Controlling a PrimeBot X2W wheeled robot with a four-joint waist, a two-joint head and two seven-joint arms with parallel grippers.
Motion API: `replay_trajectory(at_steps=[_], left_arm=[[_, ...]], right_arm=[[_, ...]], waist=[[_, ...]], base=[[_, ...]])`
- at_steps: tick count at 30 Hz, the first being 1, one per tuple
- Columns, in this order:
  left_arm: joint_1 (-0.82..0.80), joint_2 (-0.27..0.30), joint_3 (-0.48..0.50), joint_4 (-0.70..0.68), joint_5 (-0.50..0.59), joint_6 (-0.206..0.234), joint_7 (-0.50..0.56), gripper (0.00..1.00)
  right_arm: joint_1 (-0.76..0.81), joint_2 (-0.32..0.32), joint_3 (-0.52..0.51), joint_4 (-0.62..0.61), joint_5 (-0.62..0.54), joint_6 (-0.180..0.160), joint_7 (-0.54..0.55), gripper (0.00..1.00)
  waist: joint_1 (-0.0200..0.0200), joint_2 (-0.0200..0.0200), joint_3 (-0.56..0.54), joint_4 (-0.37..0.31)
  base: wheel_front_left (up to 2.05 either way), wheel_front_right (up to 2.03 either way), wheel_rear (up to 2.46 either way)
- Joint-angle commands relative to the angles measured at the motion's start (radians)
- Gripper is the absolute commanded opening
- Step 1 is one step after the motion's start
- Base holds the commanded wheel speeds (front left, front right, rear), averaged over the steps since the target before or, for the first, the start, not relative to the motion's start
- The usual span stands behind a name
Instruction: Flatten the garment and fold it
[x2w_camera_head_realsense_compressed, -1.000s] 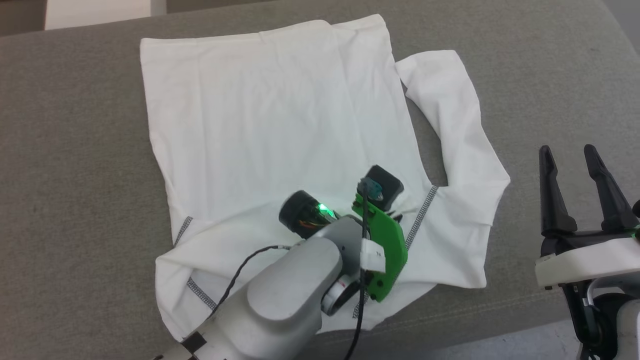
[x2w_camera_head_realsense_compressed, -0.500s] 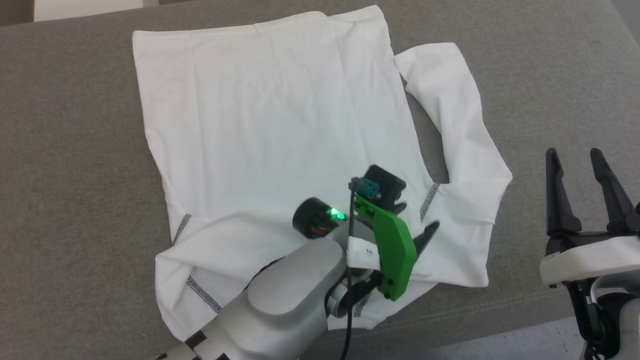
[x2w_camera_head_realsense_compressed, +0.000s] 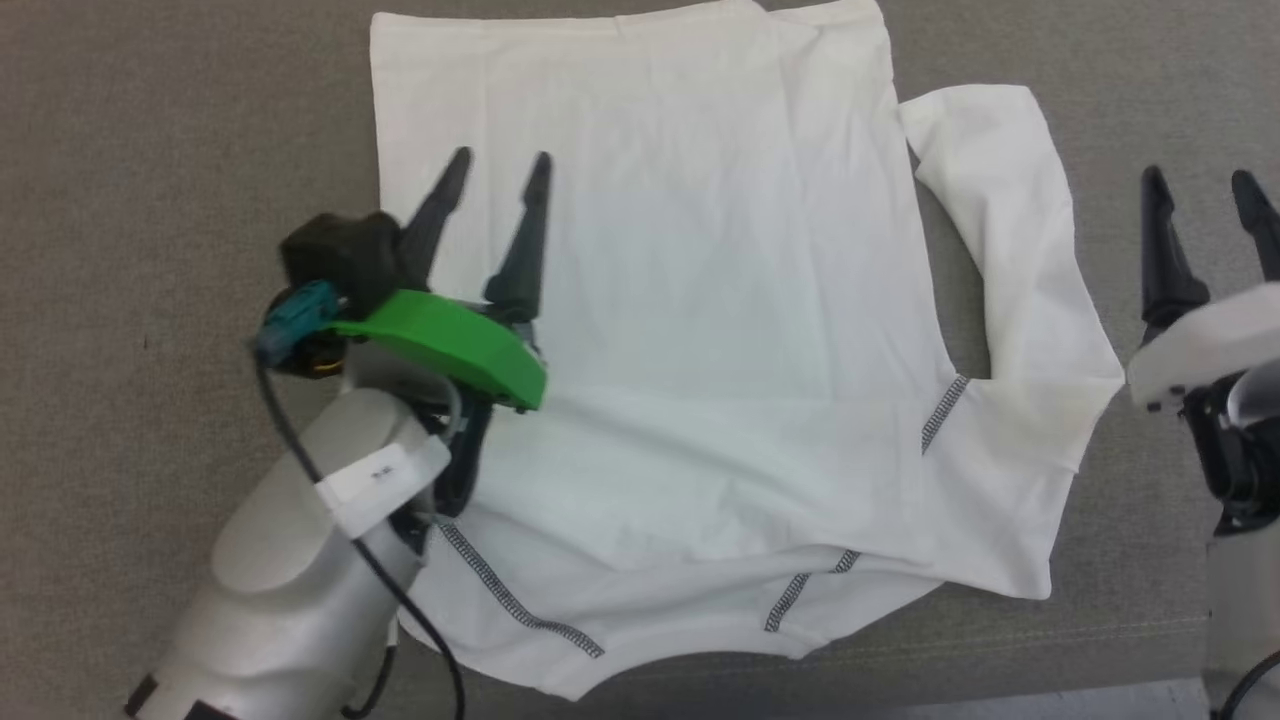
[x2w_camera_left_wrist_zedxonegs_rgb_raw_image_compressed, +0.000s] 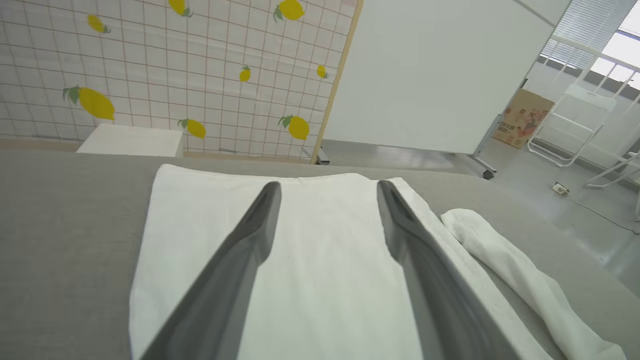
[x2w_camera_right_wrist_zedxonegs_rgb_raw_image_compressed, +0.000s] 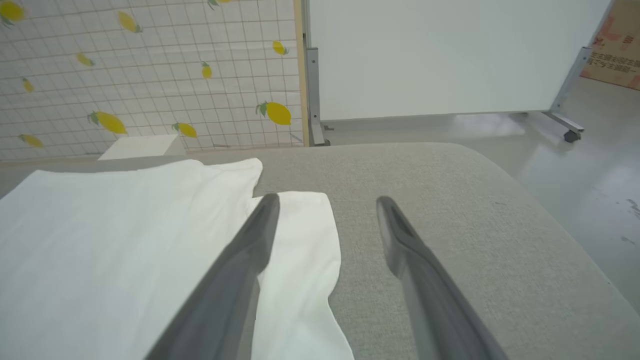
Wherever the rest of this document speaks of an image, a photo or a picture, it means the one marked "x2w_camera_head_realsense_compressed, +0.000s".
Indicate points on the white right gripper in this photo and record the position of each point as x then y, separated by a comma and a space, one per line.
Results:
1210, 340

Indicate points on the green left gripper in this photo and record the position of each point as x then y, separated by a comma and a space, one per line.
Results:
450, 340

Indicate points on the white long-sleeved shirt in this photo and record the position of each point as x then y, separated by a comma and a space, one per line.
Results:
700, 300

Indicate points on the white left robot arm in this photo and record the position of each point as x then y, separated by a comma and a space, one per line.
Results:
290, 580

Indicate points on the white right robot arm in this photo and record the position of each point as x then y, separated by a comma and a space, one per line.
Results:
1245, 600

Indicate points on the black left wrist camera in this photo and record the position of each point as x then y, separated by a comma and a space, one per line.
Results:
345, 255

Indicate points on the teal left camera connector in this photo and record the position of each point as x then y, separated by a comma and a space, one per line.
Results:
297, 315

